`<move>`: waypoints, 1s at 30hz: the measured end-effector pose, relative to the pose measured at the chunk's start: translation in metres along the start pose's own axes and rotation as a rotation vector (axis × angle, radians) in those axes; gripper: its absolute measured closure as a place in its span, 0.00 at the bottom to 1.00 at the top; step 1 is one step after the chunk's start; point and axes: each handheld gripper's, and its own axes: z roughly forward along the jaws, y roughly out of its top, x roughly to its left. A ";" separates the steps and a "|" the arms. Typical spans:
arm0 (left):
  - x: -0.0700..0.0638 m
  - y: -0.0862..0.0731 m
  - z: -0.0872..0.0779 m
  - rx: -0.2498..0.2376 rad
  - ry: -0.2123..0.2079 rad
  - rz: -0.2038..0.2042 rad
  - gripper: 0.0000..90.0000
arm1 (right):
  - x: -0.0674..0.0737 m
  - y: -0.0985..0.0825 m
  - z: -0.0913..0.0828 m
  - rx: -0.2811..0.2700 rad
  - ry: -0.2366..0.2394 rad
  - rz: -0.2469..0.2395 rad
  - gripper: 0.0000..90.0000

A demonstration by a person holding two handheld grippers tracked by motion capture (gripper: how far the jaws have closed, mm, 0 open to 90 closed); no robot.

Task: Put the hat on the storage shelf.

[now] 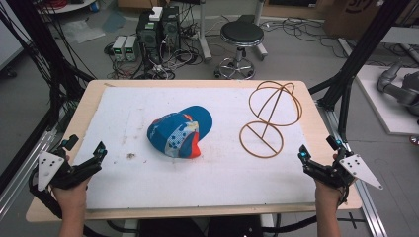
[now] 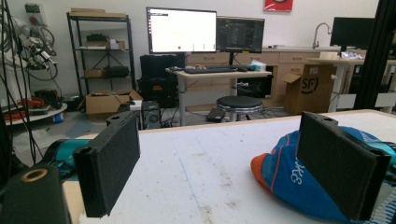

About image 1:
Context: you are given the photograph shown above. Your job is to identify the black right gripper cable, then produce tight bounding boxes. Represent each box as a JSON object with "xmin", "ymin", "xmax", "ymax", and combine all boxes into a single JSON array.
[{"xmin": 262, "ymin": 186, "xmax": 351, "ymax": 235}]

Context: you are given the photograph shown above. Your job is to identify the person's left hand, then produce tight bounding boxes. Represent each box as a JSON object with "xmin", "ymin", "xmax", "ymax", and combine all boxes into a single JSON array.
[{"xmin": 51, "ymin": 177, "xmax": 92, "ymax": 209}]

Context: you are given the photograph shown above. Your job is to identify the black round stool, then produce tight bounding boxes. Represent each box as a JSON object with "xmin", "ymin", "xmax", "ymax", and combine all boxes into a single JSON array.
[{"xmin": 213, "ymin": 21, "xmax": 266, "ymax": 81}]

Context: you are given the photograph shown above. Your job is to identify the small white box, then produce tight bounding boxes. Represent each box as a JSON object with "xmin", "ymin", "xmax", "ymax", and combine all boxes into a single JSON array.
[{"xmin": 148, "ymin": 6, "xmax": 164, "ymax": 23}]

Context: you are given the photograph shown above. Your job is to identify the white board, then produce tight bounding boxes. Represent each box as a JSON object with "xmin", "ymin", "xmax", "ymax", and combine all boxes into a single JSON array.
[{"xmin": 0, "ymin": 0, "xmax": 25, "ymax": 71}]

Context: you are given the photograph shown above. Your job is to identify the brown wire hat stand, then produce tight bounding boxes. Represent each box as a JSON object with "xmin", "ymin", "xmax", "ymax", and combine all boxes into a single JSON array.
[{"xmin": 238, "ymin": 80, "xmax": 303, "ymax": 160}]

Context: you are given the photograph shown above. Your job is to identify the black floor cables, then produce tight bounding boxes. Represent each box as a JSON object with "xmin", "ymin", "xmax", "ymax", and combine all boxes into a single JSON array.
[{"xmin": 259, "ymin": 17, "xmax": 349, "ymax": 59}]

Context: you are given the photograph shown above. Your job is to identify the white floor platform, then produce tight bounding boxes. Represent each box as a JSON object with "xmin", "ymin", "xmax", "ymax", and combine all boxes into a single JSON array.
[{"xmin": 355, "ymin": 64, "xmax": 419, "ymax": 136}]

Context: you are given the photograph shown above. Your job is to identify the black computer tower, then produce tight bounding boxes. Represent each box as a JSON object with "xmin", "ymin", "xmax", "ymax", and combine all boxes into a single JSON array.
[
  {"xmin": 160, "ymin": 6, "xmax": 182, "ymax": 51},
  {"xmin": 135, "ymin": 13, "xmax": 163, "ymax": 66}
]

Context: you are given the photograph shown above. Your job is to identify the aluminium rail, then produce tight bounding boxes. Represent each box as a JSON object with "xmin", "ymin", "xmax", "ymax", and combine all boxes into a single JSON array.
[
  {"xmin": 316, "ymin": 101, "xmax": 390, "ymax": 237},
  {"xmin": 0, "ymin": 127, "xmax": 59, "ymax": 219}
]

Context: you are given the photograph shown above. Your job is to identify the person's right hand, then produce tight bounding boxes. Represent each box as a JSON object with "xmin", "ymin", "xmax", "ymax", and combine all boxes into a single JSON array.
[{"xmin": 314, "ymin": 178, "xmax": 344, "ymax": 205}]

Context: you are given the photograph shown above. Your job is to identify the black metal frame post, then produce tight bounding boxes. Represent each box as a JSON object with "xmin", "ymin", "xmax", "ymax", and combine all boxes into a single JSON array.
[{"xmin": 308, "ymin": 0, "xmax": 413, "ymax": 143}]

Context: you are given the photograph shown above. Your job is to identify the tangle of floor cables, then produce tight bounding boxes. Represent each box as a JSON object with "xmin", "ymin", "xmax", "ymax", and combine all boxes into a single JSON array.
[{"xmin": 104, "ymin": 29, "xmax": 206, "ymax": 81}]

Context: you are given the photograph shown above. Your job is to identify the brown cardboard box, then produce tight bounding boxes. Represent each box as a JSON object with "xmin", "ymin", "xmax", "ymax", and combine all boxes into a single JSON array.
[{"xmin": 323, "ymin": 0, "xmax": 419, "ymax": 41}]

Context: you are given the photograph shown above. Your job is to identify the black frame post with cables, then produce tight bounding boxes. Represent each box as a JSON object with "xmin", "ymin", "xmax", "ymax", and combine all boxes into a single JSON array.
[{"xmin": 0, "ymin": 0, "xmax": 97, "ymax": 133}]

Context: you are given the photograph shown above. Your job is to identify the white table mat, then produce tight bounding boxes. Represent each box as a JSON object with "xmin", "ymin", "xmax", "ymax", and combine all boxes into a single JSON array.
[{"xmin": 72, "ymin": 86, "xmax": 318, "ymax": 210}]

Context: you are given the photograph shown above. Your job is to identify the clear plastic sheet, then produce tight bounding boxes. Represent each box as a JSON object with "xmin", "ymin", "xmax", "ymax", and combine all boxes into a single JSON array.
[{"xmin": 61, "ymin": 19, "xmax": 107, "ymax": 44}]

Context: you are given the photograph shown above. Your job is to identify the grey desk leg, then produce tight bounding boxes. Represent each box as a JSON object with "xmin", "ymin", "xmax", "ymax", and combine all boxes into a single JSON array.
[
  {"xmin": 254, "ymin": 0, "xmax": 269, "ymax": 62},
  {"xmin": 197, "ymin": 0, "xmax": 213, "ymax": 64}
]

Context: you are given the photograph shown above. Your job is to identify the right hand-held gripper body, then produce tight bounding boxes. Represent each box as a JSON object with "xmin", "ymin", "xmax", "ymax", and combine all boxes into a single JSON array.
[{"xmin": 302, "ymin": 147, "xmax": 384, "ymax": 191}]

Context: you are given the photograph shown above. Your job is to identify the white round table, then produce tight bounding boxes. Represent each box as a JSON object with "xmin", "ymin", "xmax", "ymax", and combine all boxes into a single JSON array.
[{"xmin": 35, "ymin": 0, "xmax": 97, "ymax": 15}]

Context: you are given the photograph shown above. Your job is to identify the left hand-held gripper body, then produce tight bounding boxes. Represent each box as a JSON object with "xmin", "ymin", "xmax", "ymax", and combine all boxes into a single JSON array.
[{"xmin": 37, "ymin": 147, "xmax": 102, "ymax": 193}]

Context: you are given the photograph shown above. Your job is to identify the blue baseball cap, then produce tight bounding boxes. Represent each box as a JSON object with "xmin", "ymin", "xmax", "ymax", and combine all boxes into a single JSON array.
[{"xmin": 146, "ymin": 105, "xmax": 213, "ymax": 160}]

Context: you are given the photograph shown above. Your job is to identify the grey power supply unit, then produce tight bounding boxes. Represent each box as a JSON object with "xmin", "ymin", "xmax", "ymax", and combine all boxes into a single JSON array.
[
  {"xmin": 124, "ymin": 35, "xmax": 139, "ymax": 62},
  {"xmin": 112, "ymin": 35, "xmax": 128, "ymax": 62}
]

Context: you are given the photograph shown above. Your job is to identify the black equipment box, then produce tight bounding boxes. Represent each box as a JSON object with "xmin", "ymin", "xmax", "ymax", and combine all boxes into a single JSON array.
[{"xmin": 137, "ymin": 215, "xmax": 265, "ymax": 237}]

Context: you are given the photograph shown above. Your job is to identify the blue-grey sheet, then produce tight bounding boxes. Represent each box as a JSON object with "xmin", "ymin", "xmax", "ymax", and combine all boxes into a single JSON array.
[{"xmin": 101, "ymin": 11, "xmax": 128, "ymax": 35}]

